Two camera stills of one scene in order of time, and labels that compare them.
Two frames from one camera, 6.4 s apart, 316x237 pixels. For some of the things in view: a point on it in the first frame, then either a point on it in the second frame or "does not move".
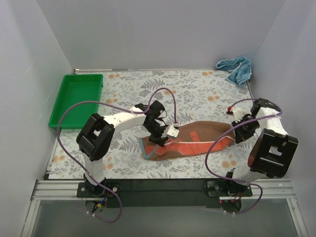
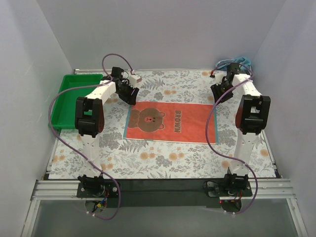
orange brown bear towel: (193, 138) → (185, 122)
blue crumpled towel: (240, 69) does not move
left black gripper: (158, 135) → (127, 92)
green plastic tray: (76, 88) does not move
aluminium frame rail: (56, 189) does not move
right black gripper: (240, 128) → (220, 90)
